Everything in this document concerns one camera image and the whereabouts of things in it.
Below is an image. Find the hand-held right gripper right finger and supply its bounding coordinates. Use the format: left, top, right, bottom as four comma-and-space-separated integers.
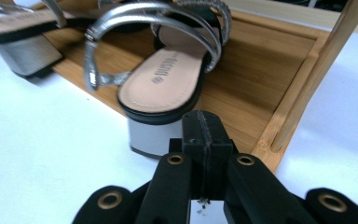
200, 110, 234, 201

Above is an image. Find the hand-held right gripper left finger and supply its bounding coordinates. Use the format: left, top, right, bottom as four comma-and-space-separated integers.
181, 110, 212, 201

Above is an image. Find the bamboo shoe rack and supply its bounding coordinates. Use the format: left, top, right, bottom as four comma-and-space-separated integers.
32, 0, 358, 174

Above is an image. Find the silver strappy block-heel sandal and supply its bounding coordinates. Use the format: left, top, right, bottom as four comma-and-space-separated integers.
0, 0, 69, 79
83, 0, 233, 161

